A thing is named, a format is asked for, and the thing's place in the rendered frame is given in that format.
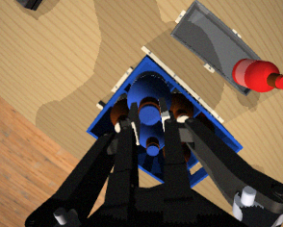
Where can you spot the blue bottle with grey label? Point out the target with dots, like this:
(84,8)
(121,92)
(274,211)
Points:
(146,90)

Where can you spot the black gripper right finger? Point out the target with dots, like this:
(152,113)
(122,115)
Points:
(256,198)

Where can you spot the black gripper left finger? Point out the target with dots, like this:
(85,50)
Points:
(72,203)

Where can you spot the brown bottle with red cap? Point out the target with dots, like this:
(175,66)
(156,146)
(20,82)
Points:
(204,119)

